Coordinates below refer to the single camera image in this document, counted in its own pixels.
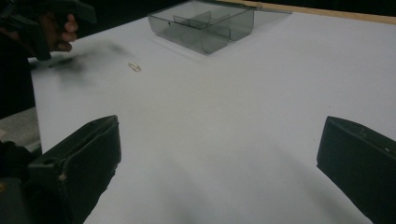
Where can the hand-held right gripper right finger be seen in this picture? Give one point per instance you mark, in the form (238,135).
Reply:
(361,165)

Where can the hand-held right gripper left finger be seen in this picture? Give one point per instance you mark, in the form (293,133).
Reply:
(84,161)

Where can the small clear plastic clip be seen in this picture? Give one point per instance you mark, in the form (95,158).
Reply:
(134,66)

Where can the clear grey divided plastic box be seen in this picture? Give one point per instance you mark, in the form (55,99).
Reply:
(202,26)

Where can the wooden edge strip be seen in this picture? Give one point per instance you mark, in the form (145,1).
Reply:
(311,11)

